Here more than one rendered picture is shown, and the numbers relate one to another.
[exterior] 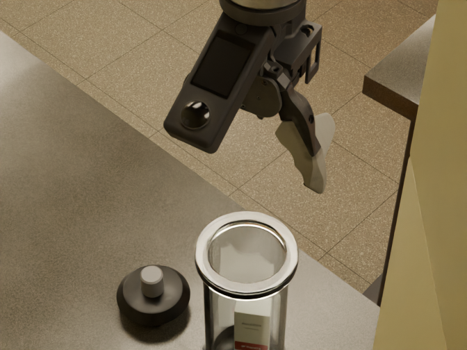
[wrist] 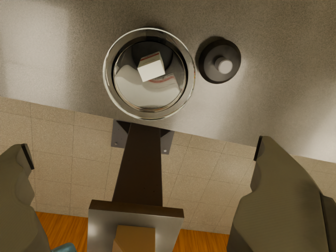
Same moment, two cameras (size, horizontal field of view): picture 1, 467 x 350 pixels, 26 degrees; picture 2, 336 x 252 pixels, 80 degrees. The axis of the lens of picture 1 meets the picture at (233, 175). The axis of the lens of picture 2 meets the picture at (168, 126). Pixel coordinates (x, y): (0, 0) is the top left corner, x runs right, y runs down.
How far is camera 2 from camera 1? 84 cm
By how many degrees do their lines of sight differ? 19
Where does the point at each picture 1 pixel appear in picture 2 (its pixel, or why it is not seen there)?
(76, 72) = not seen: hidden behind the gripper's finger
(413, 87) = (161, 221)
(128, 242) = (248, 89)
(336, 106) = (206, 188)
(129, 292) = (233, 54)
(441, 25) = not seen: outside the picture
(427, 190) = not seen: outside the picture
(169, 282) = (213, 72)
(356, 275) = (176, 144)
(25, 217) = (310, 75)
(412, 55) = (170, 233)
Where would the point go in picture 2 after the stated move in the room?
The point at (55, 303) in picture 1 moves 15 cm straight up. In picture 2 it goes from (271, 31) to (323, 37)
